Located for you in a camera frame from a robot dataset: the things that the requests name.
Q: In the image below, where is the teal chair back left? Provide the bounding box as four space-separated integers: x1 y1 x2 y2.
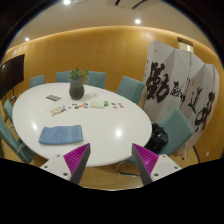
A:
30 75 45 88

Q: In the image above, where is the teal chair right back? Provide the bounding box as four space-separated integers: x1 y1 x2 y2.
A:
117 76 144 104

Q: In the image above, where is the black wall television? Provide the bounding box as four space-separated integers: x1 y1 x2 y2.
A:
0 54 25 99

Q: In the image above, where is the dark grey booklet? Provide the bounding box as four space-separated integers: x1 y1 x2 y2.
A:
46 95 61 101

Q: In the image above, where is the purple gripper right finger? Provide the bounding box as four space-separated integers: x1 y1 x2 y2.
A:
132 143 181 185

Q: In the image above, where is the calligraphy folding screen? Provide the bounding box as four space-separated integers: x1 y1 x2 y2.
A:
143 41 219 155

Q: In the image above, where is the teal chair right front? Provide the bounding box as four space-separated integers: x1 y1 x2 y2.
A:
156 107 193 156

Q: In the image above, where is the black bag on chair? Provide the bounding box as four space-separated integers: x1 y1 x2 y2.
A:
145 123 168 153

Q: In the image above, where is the white oval table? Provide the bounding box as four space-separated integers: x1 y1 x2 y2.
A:
13 83 151 167

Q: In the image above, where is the white card stack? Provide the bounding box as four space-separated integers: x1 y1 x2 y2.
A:
89 101 104 109

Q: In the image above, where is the blue folded towel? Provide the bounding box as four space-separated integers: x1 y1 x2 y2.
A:
39 125 83 145

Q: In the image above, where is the grey pot with plant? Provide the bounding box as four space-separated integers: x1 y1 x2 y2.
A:
69 68 89 100

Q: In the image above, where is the teal chair back left-centre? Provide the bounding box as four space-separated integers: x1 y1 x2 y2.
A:
55 71 70 83

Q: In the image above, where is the teal chair left middle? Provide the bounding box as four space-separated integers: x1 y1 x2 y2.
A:
4 99 13 122

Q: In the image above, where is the teal chair left front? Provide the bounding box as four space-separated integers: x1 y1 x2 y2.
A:
0 116 35 164

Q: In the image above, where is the colourful cards spread left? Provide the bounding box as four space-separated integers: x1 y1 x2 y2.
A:
51 105 66 116

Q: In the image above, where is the teal chair back centre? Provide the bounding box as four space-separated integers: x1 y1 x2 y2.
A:
86 71 107 88

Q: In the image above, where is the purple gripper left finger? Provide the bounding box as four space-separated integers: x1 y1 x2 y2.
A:
41 143 91 184

